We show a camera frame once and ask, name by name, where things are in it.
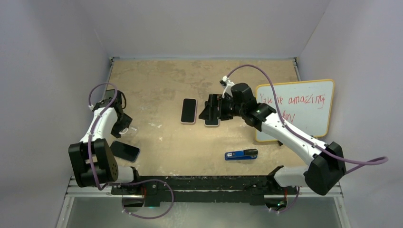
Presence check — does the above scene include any yellow-framed whiteboard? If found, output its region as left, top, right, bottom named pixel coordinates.
left=273, top=79, right=335, bottom=137

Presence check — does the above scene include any clear phone case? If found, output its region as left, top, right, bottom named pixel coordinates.
left=119, top=126, right=138, bottom=134

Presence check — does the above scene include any blue black stapler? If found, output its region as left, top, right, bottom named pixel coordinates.
left=224, top=149, right=259, bottom=161

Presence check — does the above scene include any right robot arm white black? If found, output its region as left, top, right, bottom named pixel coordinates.
left=198, top=83, right=346, bottom=196

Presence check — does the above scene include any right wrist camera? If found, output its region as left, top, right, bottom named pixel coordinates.
left=220, top=76, right=235, bottom=98

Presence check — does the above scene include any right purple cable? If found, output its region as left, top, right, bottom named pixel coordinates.
left=226, top=64, right=389, bottom=215

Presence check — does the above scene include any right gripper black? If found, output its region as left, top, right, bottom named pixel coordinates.
left=200, top=94, right=246, bottom=122

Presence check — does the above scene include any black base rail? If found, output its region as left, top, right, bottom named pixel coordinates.
left=111, top=175, right=297, bottom=207

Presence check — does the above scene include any pink phone case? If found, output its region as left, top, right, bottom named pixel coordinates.
left=180, top=98, right=198, bottom=125

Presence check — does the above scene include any blue-edged phone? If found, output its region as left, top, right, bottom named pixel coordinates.
left=110, top=141, right=140, bottom=162

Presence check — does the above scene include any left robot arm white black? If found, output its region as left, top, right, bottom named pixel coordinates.
left=68, top=89, right=142, bottom=194

